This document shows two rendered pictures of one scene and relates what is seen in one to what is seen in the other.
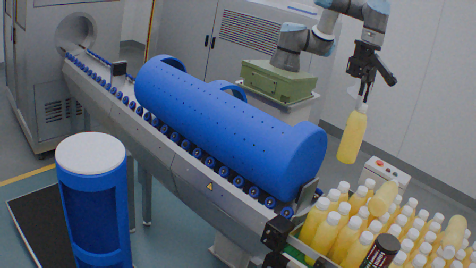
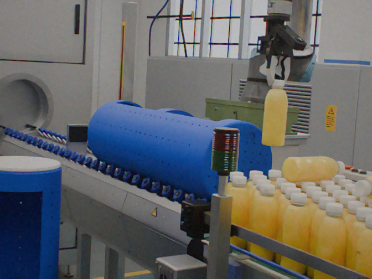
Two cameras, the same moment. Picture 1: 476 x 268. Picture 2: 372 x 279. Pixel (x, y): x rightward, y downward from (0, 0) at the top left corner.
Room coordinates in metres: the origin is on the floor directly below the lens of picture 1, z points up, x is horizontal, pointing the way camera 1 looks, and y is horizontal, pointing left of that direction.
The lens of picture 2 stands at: (-1.05, -0.77, 1.41)
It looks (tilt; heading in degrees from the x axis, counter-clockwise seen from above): 7 degrees down; 18
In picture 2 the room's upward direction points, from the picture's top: 3 degrees clockwise
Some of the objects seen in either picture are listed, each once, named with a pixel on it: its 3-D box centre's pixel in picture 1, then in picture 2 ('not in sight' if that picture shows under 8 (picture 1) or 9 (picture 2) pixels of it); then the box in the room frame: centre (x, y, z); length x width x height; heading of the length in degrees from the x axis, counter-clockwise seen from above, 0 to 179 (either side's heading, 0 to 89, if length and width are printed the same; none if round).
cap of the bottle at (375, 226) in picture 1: (376, 226); (288, 186); (0.74, -0.46, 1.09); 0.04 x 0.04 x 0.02
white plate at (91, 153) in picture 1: (89, 151); (20, 163); (0.93, 0.51, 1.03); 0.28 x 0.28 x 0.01
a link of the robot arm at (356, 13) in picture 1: (362, 9); not in sight; (1.10, -0.32, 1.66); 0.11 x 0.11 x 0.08; 3
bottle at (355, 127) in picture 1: (353, 134); (275, 115); (0.97, -0.36, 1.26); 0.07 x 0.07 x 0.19
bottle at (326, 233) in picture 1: (322, 241); (237, 214); (0.76, -0.32, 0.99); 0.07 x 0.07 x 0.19
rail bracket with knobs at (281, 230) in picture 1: (278, 234); (197, 218); (0.81, -0.18, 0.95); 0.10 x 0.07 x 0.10; 141
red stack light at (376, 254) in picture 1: (383, 251); (225, 140); (0.48, -0.35, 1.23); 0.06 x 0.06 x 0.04
